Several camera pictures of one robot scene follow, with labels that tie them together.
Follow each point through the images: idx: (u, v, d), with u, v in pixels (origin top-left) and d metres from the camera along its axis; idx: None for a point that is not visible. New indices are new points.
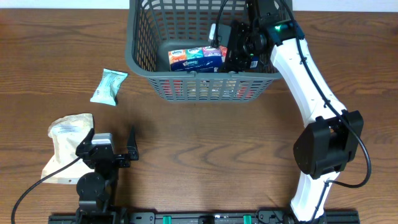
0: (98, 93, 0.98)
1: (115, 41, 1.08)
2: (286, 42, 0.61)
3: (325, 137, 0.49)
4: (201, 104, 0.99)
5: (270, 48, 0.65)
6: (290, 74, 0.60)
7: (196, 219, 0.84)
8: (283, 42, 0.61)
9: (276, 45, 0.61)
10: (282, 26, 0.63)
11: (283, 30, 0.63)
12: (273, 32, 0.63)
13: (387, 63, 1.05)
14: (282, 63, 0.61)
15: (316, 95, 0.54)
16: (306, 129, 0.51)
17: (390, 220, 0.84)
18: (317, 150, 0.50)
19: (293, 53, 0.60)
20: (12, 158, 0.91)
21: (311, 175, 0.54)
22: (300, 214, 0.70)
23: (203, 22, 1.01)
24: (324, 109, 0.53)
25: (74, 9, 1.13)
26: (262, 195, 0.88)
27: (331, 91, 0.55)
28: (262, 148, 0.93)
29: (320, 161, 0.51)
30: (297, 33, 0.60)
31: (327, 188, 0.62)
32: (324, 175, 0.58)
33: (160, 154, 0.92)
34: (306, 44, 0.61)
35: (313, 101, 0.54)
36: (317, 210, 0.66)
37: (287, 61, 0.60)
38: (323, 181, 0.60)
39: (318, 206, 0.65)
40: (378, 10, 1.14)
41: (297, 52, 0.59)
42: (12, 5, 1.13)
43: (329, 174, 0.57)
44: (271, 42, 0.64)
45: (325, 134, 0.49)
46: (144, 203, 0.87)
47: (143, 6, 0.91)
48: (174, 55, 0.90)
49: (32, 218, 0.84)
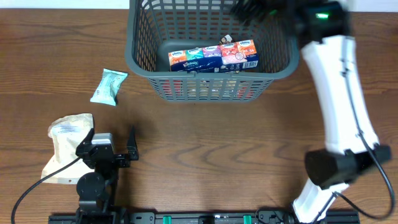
0: (99, 93, 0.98)
1: (115, 40, 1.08)
2: (330, 40, 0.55)
3: (349, 171, 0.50)
4: (201, 104, 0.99)
5: (307, 36, 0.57)
6: (324, 81, 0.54)
7: (196, 219, 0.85)
8: (326, 38, 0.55)
9: (316, 42, 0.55)
10: (326, 14, 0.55)
11: (329, 18, 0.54)
12: (314, 18, 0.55)
13: (388, 63, 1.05)
14: (318, 65, 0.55)
15: (351, 121, 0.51)
16: (331, 156, 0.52)
17: (388, 220, 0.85)
18: (336, 177, 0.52)
19: (336, 58, 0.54)
20: (13, 159, 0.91)
21: (322, 185, 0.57)
22: (303, 216, 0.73)
23: (203, 22, 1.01)
24: (356, 139, 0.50)
25: (73, 8, 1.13)
26: (261, 195, 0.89)
27: (366, 116, 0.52)
28: (261, 148, 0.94)
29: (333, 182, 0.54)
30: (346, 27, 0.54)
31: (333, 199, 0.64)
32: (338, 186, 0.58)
33: (160, 154, 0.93)
34: (352, 46, 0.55)
35: (345, 124, 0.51)
36: (319, 214, 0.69)
37: (326, 65, 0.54)
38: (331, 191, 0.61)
39: (321, 211, 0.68)
40: (379, 10, 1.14)
41: (341, 57, 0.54)
42: (12, 5, 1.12)
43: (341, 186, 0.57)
44: (311, 30, 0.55)
45: (351, 168, 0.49)
46: (145, 203, 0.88)
47: (143, 7, 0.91)
48: (174, 56, 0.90)
49: (33, 218, 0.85)
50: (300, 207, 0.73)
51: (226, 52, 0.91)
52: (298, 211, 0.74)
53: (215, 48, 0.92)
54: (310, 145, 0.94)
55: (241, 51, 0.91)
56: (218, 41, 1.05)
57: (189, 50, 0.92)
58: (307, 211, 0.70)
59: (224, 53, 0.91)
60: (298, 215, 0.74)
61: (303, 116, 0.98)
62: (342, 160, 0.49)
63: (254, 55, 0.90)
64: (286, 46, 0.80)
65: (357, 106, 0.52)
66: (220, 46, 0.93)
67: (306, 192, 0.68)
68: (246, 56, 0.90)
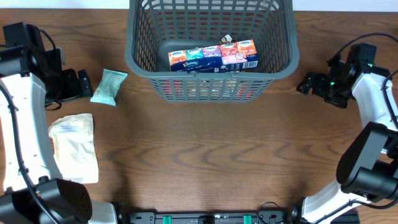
0: (98, 93, 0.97)
1: (115, 40, 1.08)
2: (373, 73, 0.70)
3: (377, 142, 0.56)
4: (201, 104, 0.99)
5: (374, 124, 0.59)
6: (365, 98, 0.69)
7: (196, 219, 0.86)
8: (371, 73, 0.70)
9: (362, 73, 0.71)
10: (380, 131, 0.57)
11: (382, 141, 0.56)
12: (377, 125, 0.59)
13: (387, 63, 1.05)
14: (363, 87, 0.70)
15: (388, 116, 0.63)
16: (364, 130, 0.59)
17: (389, 220, 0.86)
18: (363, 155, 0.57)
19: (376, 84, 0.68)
20: None
21: (344, 184, 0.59)
22: (306, 214, 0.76)
23: (203, 22, 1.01)
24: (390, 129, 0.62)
25: (73, 8, 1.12)
26: (261, 195, 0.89)
27: None
28: (261, 148, 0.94)
29: (363, 177, 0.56)
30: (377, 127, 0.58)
31: (346, 207, 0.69)
32: (354, 195, 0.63)
33: (161, 154, 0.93)
34: (376, 76, 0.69)
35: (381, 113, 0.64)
36: (324, 218, 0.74)
37: (370, 85, 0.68)
38: (348, 199, 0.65)
39: (327, 214, 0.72)
40: (379, 10, 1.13)
41: (378, 84, 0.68)
42: (11, 5, 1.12)
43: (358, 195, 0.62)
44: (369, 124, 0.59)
45: (378, 140, 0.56)
46: (145, 204, 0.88)
47: (143, 6, 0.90)
48: (174, 56, 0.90)
49: None
50: (306, 205, 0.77)
51: (226, 52, 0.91)
52: (303, 206, 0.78)
53: (215, 48, 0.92)
54: (310, 145, 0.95)
55: (241, 51, 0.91)
56: (218, 41, 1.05)
57: (189, 50, 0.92)
58: (312, 212, 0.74)
59: (224, 53, 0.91)
60: (301, 212, 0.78)
61: (303, 116, 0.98)
62: (374, 127, 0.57)
63: (254, 55, 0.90)
64: (286, 46, 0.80)
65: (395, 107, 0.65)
66: (220, 46, 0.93)
67: (323, 193, 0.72)
68: (246, 56, 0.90)
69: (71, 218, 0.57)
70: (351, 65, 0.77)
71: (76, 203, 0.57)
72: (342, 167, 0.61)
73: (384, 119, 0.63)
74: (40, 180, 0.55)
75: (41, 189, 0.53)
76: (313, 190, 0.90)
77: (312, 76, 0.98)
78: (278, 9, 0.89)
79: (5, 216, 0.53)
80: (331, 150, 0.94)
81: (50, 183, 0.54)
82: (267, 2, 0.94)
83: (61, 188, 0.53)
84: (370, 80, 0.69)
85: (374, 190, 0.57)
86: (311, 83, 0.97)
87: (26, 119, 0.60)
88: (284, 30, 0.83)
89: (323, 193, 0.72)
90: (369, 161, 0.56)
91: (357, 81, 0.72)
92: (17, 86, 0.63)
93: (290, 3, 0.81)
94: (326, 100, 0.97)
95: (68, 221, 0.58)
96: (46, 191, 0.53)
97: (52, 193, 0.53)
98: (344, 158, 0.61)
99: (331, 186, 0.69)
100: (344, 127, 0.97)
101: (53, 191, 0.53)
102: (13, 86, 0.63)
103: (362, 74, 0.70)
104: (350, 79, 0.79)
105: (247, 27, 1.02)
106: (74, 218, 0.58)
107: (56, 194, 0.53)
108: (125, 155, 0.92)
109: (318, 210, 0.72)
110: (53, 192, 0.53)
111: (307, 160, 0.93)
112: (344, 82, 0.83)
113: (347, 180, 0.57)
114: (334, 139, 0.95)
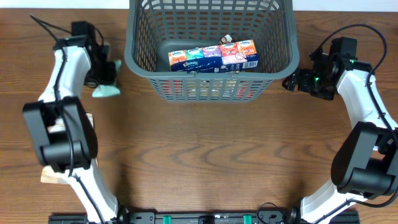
0: (99, 88, 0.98)
1: (115, 40, 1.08)
2: (356, 70, 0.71)
3: (370, 140, 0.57)
4: (201, 104, 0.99)
5: (368, 123, 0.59)
6: (351, 94, 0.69)
7: (196, 219, 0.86)
8: (354, 70, 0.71)
9: (346, 70, 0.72)
10: (371, 130, 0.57)
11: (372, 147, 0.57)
12: (369, 123, 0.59)
13: (387, 63, 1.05)
14: (347, 84, 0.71)
15: (374, 110, 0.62)
16: (353, 134, 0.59)
17: (388, 220, 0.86)
18: (356, 160, 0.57)
19: (360, 80, 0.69)
20: (13, 158, 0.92)
21: (339, 186, 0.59)
22: (305, 214, 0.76)
23: (203, 22, 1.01)
24: (379, 123, 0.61)
25: (74, 9, 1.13)
26: (261, 195, 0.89)
27: (385, 109, 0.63)
28: (261, 148, 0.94)
29: (358, 176, 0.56)
30: (368, 125, 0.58)
31: (343, 206, 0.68)
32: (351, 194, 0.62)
33: (160, 154, 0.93)
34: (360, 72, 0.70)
35: (367, 111, 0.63)
36: (323, 218, 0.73)
37: (353, 83, 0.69)
38: (345, 198, 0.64)
39: (326, 214, 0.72)
40: (378, 10, 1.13)
41: (362, 80, 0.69)
42: (10, 5, 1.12)
43: (355, 195, 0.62)
44: (357, 123, 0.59)
45: (370, 138, 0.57)
46: (144, 204, 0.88)
47: (143, 6, 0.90)
48: (174, 56, 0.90)
49: (32, 218, 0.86)
50: (305, 206, 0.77)
51: (226, 52, 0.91)
52: (301, 208, 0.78)
53: (215, 48, 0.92)
54: (310, 145, 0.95)
55: (241, 51, 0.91)
56: (218, 41, 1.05)
57: (189, 50, 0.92)
58: (311, 213, 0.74)
59: (224, 53, 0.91)
60: (301, 213, 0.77)
61: (303, 116, 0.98)
62: (365, 127, 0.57)
63: (254, 55, 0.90)
64: (286, 46, 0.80)
65: (380, 101, 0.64)
66: (220, 46, 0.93)
67: (321, 192, 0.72)
68: (246, 56, 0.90)
69: (79, 148, 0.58)
70: (333, 63, 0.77)
71: (87, 132, 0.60)
72: (337, 168, 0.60)
73: (370, 117, 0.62)
74: (64, 97, 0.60)
75: (63, 102, 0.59)
76: (313, 190, 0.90)
77: (296, 72, 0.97)
78: (278, 9, 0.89)
79: (31, 124, 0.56)
80: (331, 150, 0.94)
81: (71, 99, 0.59)
82: (267, 2, 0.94)
83: (78, 106, 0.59)
84: (353, 77, 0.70)
85: (372, 189, 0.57)
86: (296, 80, 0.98)
87: (69, 69, 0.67)
88: (284, 30, 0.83)
89: (320, 194, 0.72)
90: (362, 161, 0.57)
91: (342, 79, 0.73)
92: (72, 48, 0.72)
93: (290, 3, 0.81)
94: (313, 94, 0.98)
95: (76, 154, 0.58)
96: (66, 105, 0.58)
97: (71, 107, 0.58)
98: (337, 161, 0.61)
99: (327, 186, 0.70)
100: (344, 127, 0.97)
101: (72, 105, 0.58)
102: (71, 48, 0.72)
103: (345, 72, 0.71)
104: (334, 77, 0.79)
105: (247, 27, 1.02)
106: (81, 150, 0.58)
107: (74, 109, 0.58)
108: (126, 154, 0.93)
109: (317, 210, 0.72)
110: (73, 107, 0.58)
111: (307, 160, 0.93)
112: (328, 79, 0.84)
113: (342, 181, 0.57)
114: (334, 139, 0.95)
